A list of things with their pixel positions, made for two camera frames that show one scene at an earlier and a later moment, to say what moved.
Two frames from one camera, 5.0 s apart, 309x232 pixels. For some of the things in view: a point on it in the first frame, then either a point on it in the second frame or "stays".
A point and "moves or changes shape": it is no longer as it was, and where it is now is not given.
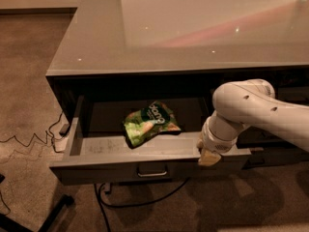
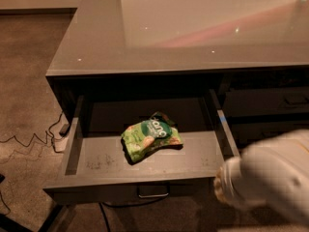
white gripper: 214,141 -> 232,185
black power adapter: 64,130 stays
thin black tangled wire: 33,135 stays
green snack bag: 143,123 -> 158,132
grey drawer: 96,146 moves or changes shape
